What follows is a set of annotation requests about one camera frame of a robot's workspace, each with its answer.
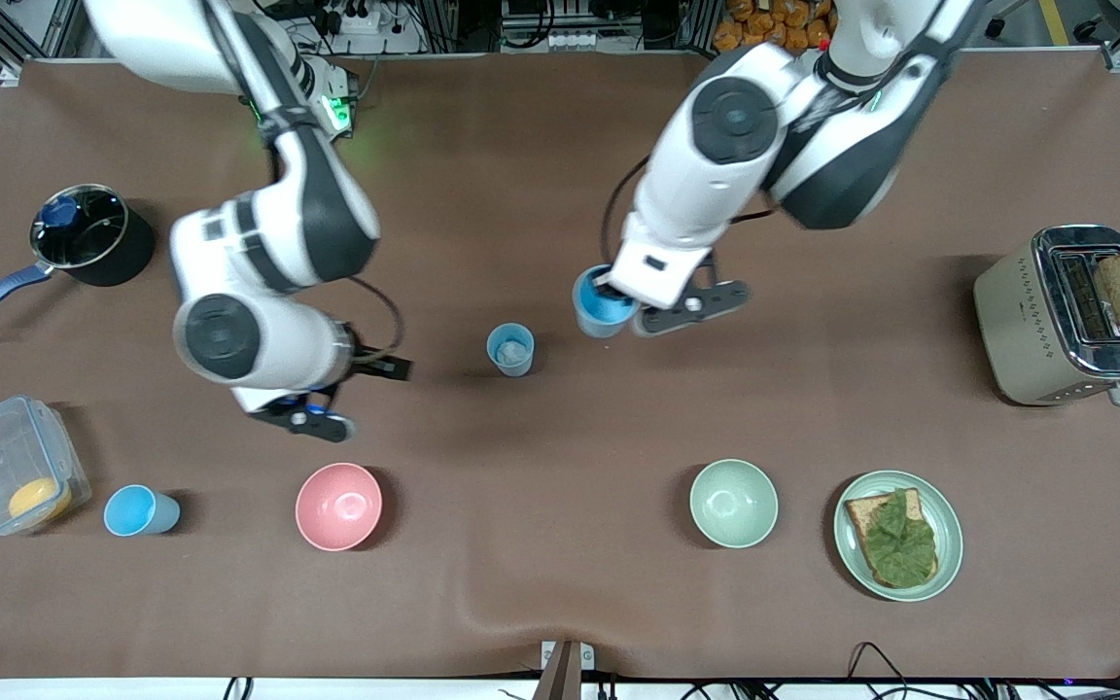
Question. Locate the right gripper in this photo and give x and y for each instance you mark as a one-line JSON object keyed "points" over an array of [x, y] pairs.
{"points": [[371, 365]]}

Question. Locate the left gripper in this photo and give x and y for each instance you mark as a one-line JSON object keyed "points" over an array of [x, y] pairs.
{"points": [[610, 292]]}

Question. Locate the light blue plastic cup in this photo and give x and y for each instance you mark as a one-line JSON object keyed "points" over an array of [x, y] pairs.
{"points": [[599, 316], [137, 510], [511, 350]]}

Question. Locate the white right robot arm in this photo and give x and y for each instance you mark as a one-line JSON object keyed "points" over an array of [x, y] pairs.
{"points": [[317, 204]]}

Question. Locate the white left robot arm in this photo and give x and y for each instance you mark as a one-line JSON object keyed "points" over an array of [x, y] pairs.
{"points": [[813, 126]]}

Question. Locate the pink bowl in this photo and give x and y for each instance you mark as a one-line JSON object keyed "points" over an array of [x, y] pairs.
{"points": [[338, 506]]}

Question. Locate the pale green bowl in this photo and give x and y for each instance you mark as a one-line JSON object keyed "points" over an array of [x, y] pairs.
{"points": [[733, 503]]}

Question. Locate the brown table cloth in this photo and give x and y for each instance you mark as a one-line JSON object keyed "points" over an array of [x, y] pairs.
{"points": [[560, 486]]}

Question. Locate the toast slice under lettuce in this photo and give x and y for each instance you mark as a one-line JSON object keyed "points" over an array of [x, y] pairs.
{"points": [[857, 510]]}

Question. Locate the yellow round food piece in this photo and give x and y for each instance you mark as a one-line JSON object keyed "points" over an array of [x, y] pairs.
{"points": [[40, 499]]}

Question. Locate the long white power strip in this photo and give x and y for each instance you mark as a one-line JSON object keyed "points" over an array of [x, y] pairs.
{"points": [[573, 40]]}

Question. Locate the bag of orange items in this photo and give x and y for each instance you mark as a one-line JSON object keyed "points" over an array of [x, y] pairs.
{"points": [[774, 24]]}

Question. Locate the green lettuce leaf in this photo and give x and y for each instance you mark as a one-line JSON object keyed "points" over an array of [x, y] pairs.
{"points": [[900, 544]]}

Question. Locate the small dark blue piece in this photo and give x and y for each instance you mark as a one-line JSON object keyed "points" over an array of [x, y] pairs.
{"points": [[59, 211]]}

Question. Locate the silver toaster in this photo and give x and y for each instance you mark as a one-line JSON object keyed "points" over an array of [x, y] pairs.
{"points": [[1017, 331]]}

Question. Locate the pale green plate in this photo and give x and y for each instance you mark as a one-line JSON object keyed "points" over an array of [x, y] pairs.
{"points": [[949, 535]]}

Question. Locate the metal table clamp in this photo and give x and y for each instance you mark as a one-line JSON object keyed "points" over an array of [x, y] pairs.
{"points": [[567, 666]]}

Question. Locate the white power strip with plugs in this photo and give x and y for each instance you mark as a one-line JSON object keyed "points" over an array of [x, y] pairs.
{"points": [[351, 17]]}

